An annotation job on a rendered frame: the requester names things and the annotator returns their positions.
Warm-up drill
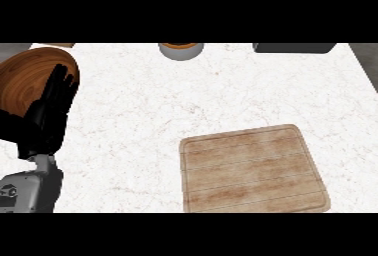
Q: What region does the grey pot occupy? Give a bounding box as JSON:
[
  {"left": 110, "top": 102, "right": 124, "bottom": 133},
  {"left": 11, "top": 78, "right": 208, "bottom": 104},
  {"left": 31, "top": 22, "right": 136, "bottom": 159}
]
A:
[{"left": 157, "top": 42, "right": 206, "bottom": 62}]

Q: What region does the round brown wooden bowl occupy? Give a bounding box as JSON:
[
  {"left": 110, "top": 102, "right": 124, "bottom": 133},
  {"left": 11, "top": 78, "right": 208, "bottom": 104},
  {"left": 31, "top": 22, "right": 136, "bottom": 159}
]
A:
[{"left": 0, "top": 46, "right": 81, "bottom": 118}]

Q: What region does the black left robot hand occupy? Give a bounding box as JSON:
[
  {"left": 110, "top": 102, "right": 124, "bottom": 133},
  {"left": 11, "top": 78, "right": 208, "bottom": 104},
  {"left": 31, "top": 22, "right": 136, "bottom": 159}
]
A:
[{"left": 0, "top": 63, "right": 81, "bottom": 161}]

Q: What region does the pale wooden cutting board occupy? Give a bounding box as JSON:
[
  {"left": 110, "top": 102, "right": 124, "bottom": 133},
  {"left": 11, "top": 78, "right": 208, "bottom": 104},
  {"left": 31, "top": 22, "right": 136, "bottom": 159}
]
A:
[{"left": 179, "top": 123, "right": 332, "bottom": 214}]

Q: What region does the dark grey appliance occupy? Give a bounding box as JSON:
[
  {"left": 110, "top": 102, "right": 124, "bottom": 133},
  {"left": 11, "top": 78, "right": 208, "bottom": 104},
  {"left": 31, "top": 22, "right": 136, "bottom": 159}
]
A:
[{"left": 253, "top": 42, "right": 338, "bottom": 55}]

